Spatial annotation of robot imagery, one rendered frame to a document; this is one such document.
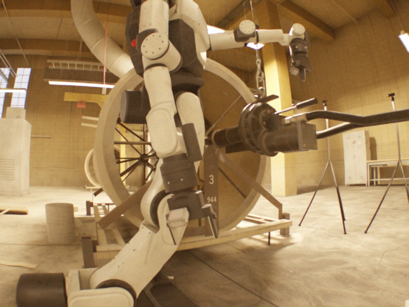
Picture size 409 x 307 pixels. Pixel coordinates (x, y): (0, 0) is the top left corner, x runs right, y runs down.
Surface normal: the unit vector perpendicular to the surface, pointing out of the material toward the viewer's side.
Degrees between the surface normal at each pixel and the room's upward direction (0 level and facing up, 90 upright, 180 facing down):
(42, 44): 90
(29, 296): 64
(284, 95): 90
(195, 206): 92
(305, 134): 90
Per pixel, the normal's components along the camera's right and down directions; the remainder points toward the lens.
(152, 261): 0.37, 0.33
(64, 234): 0.79, -0.07
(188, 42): 0.53, 0.06
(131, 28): -0.24, -0.05
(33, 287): 0.32, -0.76
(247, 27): -0.08, 0.09
